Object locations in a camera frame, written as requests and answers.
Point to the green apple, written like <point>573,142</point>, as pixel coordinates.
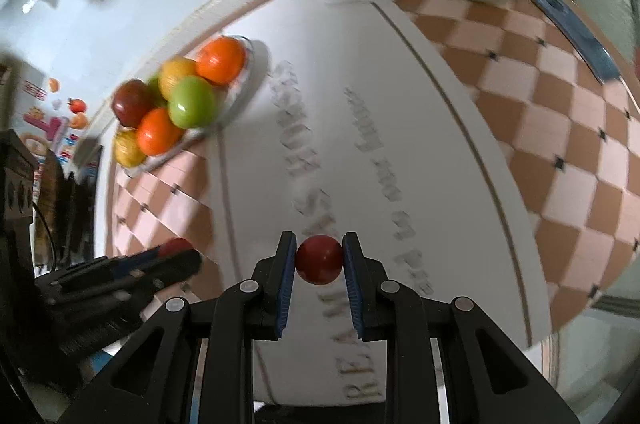
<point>192,103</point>
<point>154,88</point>

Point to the yellow orange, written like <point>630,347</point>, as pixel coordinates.
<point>129,148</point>
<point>175,74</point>

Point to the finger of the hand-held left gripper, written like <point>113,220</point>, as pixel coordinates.
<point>180,266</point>
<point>135,261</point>

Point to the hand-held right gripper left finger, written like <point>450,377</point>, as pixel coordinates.
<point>286,284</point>

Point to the small red cherry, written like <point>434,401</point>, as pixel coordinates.
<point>175,246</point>
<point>319,260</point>

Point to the oval patterned plate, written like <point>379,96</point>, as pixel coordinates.
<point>235,99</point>

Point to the colourful wall sticker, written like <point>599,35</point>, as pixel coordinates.
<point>50,119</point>

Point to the bright orange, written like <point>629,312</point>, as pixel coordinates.
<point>220,60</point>
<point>157,132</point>

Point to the dark red apple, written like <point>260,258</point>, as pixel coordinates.
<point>131,103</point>

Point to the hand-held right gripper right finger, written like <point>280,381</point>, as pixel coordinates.
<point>352,284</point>

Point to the checkered printed tablecloth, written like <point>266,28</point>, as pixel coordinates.
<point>400,129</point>

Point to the blue smartphone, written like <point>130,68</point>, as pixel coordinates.
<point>575,34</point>

